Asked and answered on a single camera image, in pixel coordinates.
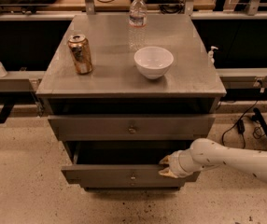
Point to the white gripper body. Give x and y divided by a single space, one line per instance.
175 164

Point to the grey drawer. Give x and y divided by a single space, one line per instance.
130 127
122 164

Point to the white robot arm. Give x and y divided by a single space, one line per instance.
204 154

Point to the grey drawer cabinet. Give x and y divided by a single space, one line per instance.
115 87

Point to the grey top drawer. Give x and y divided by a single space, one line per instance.
130 127

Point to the white bowl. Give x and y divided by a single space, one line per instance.
153 62

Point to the small pump bottle right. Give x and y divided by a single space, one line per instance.
211 53

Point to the orange soda can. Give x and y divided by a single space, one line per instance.
80 51

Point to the clear plastic water bottle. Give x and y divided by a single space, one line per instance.
138 15

